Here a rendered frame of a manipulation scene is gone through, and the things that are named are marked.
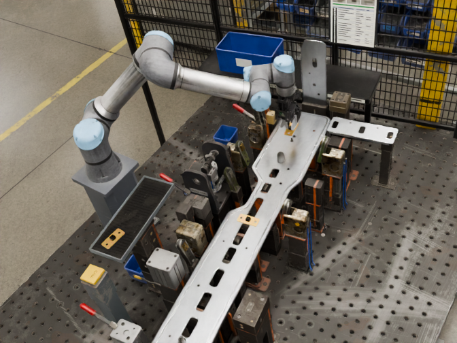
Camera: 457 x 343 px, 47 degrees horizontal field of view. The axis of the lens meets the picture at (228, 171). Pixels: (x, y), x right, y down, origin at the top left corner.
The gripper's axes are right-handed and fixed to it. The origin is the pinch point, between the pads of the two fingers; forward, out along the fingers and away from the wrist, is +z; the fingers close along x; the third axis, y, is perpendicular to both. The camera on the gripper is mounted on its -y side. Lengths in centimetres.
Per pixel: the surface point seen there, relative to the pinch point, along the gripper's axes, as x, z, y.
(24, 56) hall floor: -334, 111, -133
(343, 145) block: 21.1, 10.7, -5.2
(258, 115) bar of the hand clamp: -14.0, -3.7, 1.4
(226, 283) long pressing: 4, 8, 75
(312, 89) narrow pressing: 0.2, 0.8, -26.5
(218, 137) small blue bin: -48, 34, -15
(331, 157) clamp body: 20.4, 4.8, 8.3
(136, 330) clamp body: -13, 2, 104
